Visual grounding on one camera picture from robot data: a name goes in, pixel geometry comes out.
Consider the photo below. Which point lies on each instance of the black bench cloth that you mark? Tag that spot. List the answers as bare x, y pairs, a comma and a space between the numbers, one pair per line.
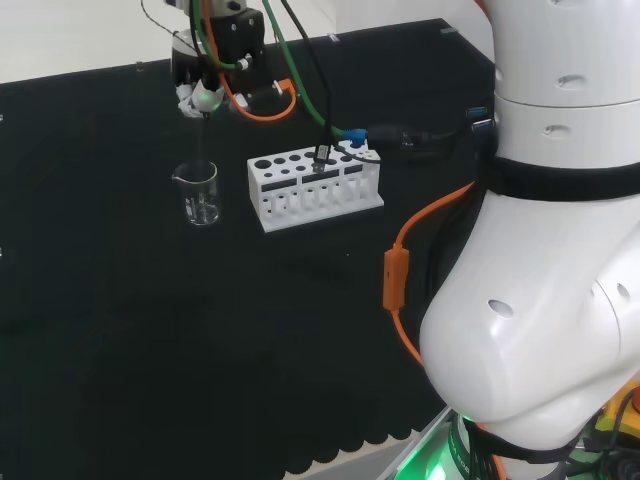
150, 325

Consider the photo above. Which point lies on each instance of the yellow stop button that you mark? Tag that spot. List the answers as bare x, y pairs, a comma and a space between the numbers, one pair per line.
617, 415

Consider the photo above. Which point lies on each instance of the clear glass rod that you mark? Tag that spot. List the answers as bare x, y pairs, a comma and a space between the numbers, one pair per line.
202, 145

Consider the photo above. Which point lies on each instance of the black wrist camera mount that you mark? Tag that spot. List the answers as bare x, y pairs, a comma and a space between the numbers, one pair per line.
240, 35

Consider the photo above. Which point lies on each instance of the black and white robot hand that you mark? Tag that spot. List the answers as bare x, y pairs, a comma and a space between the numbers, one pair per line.
197, 97

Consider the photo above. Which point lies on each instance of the grey metal base plate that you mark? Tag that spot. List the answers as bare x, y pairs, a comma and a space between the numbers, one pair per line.
420, 450

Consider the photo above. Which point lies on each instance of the blue usb plug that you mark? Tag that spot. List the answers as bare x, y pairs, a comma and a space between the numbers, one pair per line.
479, 112
482, 126

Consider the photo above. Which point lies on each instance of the clear glass beaker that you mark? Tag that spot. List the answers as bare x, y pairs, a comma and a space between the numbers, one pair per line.
200, 215

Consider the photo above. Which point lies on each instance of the white test tube rack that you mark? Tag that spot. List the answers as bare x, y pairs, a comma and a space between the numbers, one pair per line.
280, 220

